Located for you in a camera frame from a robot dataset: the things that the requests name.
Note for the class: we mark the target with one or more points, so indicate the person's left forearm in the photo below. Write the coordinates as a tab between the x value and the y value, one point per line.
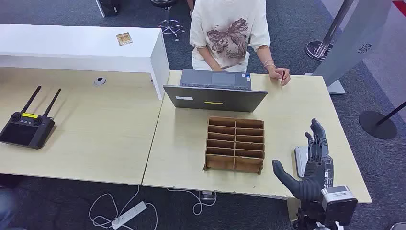
265	57

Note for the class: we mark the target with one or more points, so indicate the grey open laptop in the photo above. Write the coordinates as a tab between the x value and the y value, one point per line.
215	98

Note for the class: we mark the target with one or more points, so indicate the chrome base black stool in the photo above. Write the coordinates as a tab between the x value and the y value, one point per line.
170	26

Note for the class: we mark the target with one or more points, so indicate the black remote controller with antennas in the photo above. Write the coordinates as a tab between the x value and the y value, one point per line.
27	131

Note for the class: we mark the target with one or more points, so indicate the black cabinet box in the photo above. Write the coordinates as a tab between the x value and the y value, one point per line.
109	7

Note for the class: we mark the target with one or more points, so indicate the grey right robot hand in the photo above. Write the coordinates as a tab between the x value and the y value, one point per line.
312	181

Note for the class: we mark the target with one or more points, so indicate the small grey power adapter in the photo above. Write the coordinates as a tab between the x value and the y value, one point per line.
206	195

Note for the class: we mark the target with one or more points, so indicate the brown cardboard slot organizer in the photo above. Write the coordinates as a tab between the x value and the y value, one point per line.
234	144

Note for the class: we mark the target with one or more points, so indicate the white power strip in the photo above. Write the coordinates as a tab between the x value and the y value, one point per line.
128	215

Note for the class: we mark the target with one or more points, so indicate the black stanchion with round base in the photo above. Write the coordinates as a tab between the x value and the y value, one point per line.
377	125

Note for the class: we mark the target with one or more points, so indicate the golden room key card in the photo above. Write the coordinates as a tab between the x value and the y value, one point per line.
124	38

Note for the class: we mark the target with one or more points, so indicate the person's left hand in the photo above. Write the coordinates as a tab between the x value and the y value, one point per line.
277	74

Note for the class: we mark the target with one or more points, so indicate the pale wooden desk leg panel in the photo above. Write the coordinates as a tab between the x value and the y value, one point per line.
292	208

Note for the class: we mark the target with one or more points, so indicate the person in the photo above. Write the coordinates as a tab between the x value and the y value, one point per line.
228	19

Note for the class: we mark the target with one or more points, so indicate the white desk riser shelf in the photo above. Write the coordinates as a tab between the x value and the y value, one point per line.
63	44

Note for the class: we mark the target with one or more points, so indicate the grey card reader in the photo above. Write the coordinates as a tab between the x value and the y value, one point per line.
300	160

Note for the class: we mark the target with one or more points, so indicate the grey standing sign panel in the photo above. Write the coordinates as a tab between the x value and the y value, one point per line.
352	41

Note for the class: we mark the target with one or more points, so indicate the person's right forearm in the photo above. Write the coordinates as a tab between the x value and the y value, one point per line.
209	58

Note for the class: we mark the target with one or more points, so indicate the chrome stanchion post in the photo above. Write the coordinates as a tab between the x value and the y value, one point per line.
320	49

